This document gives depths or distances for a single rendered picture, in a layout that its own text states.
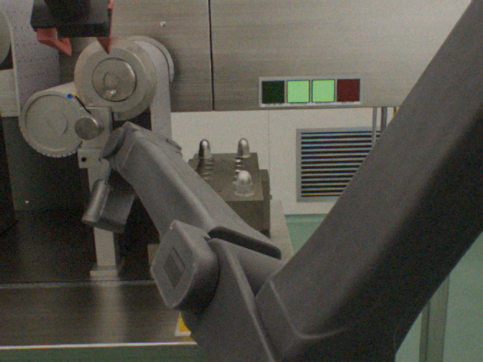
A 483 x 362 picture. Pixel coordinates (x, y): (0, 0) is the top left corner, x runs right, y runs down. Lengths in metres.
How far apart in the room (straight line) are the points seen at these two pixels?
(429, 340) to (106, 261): 1.10
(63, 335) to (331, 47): 0.86
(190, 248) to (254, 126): 3.37
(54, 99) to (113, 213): 0.38
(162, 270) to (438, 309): 1.47
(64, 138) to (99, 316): 0.34
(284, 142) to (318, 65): 2.42
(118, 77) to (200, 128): 2.73
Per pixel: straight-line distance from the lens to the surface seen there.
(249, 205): 0.99
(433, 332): 1.81
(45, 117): 1.05
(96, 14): 0.78
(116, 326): 0.87
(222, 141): 3.71
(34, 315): 0.95
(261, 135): 3.70
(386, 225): 0.24
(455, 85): 0.25
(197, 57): 1.31
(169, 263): 0.35
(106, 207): 0.71
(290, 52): 1.31
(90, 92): 1.01
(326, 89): 1.32
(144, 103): 1.00
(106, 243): 1.04
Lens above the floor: 1.33
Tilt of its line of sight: 15 degrees down
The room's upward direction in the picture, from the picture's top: 1 degrees counter-clockwise
